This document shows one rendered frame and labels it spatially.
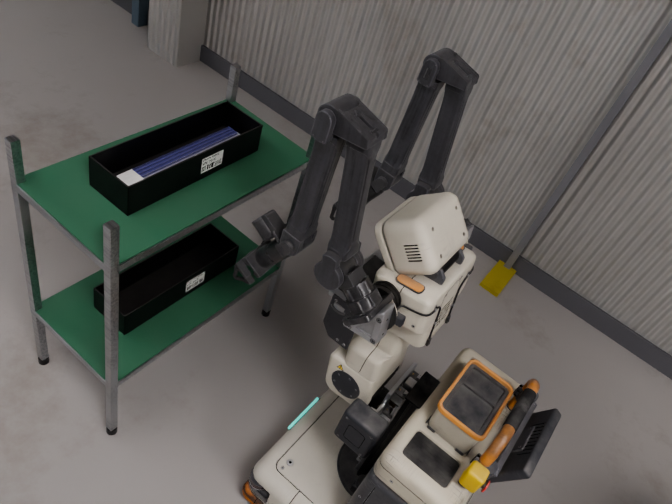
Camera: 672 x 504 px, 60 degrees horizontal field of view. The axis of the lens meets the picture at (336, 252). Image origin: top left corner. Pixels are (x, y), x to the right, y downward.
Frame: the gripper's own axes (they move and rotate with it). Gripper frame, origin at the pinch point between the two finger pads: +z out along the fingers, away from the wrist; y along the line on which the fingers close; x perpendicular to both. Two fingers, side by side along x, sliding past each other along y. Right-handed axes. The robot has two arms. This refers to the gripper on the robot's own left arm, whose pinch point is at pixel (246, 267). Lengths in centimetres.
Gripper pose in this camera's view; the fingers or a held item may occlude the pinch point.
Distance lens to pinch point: 165.8
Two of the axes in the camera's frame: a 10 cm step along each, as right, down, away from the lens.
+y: -5.3, 5.2, -6.7
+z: -6.3, 3.0, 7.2
